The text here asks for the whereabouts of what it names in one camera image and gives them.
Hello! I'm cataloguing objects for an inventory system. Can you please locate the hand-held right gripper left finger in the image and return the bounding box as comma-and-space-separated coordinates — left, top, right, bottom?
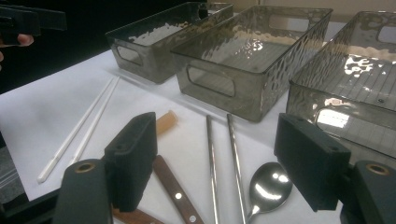
104, 111, 158, 213

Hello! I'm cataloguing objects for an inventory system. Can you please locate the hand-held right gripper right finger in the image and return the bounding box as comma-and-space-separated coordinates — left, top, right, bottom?
274, 112, 352, 213

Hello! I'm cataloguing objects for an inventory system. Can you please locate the metal spoon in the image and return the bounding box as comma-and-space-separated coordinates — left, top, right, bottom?
247, 161, 293, 223

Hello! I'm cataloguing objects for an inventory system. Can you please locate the grey mesh tray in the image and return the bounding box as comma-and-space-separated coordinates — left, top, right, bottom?
171, 5, 333, 123
285, 10, 396, 171
105, 1, 234, 85

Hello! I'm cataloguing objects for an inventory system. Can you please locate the white chopstick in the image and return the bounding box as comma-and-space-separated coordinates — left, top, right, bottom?
68, 76, 120, 167
36, 77, 116, 184

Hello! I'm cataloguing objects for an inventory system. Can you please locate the small spoon with beige handle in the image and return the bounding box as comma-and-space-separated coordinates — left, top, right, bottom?
155, 109, 179, 136

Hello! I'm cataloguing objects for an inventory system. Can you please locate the knife with wooden handle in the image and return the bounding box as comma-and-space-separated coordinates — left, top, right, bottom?
111, 207, 164, 224

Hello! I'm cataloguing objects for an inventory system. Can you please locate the metal chopstick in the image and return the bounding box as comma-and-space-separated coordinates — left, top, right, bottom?
205, 115, 220, 224
226, 113, 248, 224

